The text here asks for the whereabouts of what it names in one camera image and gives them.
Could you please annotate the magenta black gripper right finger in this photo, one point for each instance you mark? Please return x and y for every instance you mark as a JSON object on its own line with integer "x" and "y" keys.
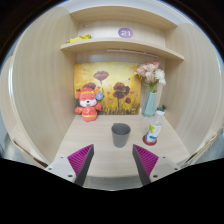
{"x": 150, "y": 166}

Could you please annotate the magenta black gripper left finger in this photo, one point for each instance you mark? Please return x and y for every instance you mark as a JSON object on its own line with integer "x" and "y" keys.
{"x": 74, "y": 167}

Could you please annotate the clear plastic water bottle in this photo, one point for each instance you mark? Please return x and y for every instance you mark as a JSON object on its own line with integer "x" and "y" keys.
{"x": 155, "y": 125}

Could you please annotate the round red coaster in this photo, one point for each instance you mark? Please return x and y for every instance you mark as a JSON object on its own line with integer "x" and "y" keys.
{"x": 152, "y": 143}

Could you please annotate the grey plastic cup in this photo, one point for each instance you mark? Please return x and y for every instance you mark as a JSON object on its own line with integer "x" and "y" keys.
{"x": 120, "y": 134}

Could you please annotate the pale teal vase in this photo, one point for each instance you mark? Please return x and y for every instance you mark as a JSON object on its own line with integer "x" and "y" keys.
{"x": 149, "y": 105}

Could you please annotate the small potted green plant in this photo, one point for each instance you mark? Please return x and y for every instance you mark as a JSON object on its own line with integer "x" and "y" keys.
{"x": 162, "y": 108}

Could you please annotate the red fox plush toy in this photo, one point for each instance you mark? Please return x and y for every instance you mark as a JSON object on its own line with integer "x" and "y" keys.
{"x": 88, "y": 103}

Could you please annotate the poppy flower painting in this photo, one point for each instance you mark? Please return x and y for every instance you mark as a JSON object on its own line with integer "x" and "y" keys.
{"x": 117, "y": 81}

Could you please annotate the pink white flower bouquet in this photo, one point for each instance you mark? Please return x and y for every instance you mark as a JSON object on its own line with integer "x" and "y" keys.
{"x": 152, "y": 75}

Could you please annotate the white light strip under shelf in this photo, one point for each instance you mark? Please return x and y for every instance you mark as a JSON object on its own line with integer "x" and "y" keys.
{"x": 132, "y": 52}

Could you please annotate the yellow object on shelf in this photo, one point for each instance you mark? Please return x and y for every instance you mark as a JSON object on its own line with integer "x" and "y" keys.
{"x": 83, "y": 37}

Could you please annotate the purple number 21 sticker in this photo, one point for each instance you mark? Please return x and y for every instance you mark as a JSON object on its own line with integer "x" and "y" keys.
{"x": 125, "y": 33}

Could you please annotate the wooden wall shelf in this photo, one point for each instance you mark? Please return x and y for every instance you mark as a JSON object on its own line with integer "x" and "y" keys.
{"x": 119, "y": 43}

